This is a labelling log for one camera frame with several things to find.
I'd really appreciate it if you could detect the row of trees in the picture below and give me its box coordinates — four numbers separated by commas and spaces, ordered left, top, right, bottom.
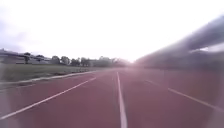
22, 51, 132, 68

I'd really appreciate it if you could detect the red running track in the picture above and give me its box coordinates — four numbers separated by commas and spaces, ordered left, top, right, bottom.
0, 67, 224, 128

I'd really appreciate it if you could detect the dark grandstand structure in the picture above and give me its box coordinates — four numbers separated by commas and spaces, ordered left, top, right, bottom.
133, 14, 224, 72

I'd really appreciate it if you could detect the pale kerb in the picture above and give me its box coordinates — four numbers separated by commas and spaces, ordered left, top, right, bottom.
0, 69, 101, 86

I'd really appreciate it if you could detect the low grey building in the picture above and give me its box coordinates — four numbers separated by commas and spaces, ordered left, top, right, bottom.
0, 48, 54, 65

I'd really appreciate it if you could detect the grass field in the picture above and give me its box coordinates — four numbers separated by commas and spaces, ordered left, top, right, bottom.
0, 63, 111, 83

